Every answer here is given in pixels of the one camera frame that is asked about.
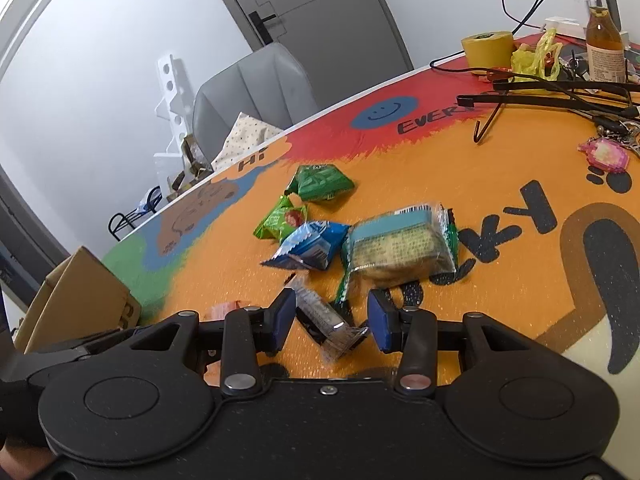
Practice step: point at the black clothes hangers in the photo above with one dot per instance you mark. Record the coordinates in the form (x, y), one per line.
(550, 101)

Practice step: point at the grey chair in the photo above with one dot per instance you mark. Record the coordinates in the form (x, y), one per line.
(260, 85)

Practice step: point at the dark green snack packet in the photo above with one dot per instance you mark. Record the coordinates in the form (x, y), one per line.
(322, 182)

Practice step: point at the brown glass bottle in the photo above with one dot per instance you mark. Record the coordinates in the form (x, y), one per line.
(605, 55)

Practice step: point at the black shoe rack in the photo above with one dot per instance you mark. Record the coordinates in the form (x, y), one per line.
(114, 222)

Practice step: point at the blue snack packet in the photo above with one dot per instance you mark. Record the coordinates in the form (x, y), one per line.
(312, 245)

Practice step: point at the dotted cream pillow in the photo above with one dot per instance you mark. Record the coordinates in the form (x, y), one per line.
(245, 142)

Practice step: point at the grey door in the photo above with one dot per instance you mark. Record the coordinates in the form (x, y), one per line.
(320, 5)

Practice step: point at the person's left forearm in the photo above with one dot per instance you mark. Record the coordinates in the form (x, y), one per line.
(17, 462)

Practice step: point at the yellow plastic bag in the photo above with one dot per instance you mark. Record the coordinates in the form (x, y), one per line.
(535, 62)

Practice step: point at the yellow tape roll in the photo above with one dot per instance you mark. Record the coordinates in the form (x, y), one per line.
(487, 52)

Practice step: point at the blue white cloth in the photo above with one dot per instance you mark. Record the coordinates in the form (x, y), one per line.
(142, 206)

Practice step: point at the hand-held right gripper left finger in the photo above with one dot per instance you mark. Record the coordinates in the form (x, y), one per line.
(284, 320)

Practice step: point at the clear cookie packet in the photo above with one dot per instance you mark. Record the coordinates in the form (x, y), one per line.
(327, 322)

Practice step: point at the white perforated shelf frame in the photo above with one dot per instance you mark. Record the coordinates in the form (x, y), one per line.
(170, 80)

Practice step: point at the brown cardboard box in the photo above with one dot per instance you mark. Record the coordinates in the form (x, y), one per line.
(80, 295)

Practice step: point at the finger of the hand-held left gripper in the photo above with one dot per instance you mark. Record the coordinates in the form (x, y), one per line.
(75, 352)

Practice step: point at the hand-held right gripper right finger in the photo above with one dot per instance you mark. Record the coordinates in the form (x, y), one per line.
(382, 322)

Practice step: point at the teal cracker packet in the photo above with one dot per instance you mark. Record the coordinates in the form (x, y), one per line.
(395, 250)

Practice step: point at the white power strip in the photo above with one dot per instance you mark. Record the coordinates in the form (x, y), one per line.
(562, 24)

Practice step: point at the pale pink snack packet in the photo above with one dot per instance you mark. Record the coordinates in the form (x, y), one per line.
(227, 310)

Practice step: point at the light green snack packet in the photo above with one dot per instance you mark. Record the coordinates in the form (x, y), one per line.
(277, 222)

